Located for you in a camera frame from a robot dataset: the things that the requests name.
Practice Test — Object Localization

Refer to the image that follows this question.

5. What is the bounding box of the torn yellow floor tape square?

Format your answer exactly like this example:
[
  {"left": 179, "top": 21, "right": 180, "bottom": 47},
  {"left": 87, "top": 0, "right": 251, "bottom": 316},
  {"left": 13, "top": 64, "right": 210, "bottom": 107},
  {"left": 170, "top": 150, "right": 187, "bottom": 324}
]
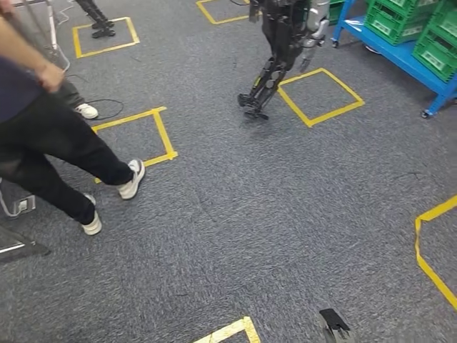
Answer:
[{"left": 414, "top": 194, "right": 457, "bottom": 311}]

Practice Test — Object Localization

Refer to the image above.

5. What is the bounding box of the black floor cable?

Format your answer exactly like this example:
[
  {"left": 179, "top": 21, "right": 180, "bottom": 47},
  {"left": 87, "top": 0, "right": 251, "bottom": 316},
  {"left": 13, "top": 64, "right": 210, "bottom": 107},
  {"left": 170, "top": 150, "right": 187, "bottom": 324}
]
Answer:
[{"left": 85, "top": 98, "right": 124, "bottom": 121}]

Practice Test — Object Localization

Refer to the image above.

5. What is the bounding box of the blue metal shelf rack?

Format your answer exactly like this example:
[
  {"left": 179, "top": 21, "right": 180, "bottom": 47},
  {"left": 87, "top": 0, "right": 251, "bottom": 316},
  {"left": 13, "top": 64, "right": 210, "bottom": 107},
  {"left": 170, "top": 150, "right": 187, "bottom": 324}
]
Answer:
[{"left": 330, "top": 0, "right": 457, "bottom": 119}]

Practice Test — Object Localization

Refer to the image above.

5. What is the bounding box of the metal floor socket plate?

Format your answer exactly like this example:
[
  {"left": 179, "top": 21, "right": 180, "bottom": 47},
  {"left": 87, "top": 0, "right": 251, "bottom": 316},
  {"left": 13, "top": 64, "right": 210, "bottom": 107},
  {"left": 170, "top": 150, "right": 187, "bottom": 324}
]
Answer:
[{"left": 16, "top": 194, "right": 37, "bottom": 214}]

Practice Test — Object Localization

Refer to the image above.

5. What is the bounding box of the green plastic crate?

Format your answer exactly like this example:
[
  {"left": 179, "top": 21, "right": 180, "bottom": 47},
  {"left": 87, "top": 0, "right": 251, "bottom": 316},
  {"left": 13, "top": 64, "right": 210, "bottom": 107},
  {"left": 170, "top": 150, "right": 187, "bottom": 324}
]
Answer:
[
  {"left": 413, "top": 2, "right": 457, "bottom": 84},
  {"left": 328, "top": 0, "right": 345, "bottom": 26},
  {"left": 363, "top": 0, "right": 441, "bottom": 47}
]

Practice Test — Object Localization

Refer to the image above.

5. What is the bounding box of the person's hand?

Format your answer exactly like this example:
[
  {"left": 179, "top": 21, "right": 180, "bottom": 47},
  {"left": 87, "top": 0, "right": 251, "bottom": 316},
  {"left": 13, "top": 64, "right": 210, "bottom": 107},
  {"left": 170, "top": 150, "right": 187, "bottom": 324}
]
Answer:
[{"left": 37, "top": 61, "right": 66, "bottom": 94}]

